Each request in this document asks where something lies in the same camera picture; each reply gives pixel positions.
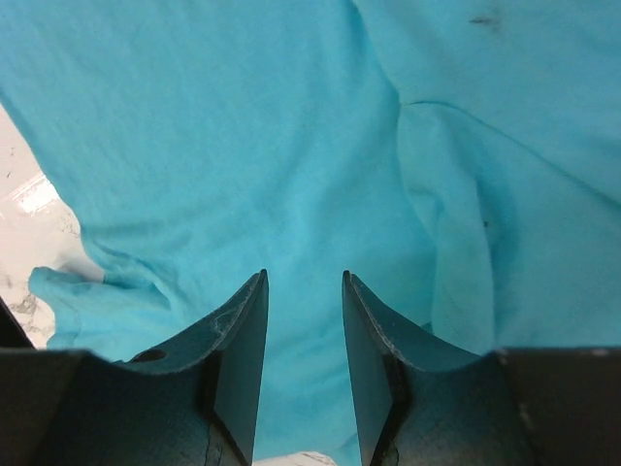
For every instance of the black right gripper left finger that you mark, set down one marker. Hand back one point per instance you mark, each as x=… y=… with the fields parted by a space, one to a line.
x=191 y=400

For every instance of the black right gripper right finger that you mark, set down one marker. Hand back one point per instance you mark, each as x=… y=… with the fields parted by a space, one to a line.
x=419 y=400

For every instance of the turquoise t shirt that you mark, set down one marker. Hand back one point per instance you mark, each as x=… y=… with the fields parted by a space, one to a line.
x=461 y=157

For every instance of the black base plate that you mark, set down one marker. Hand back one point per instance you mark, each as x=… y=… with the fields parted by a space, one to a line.
x=12 y=336

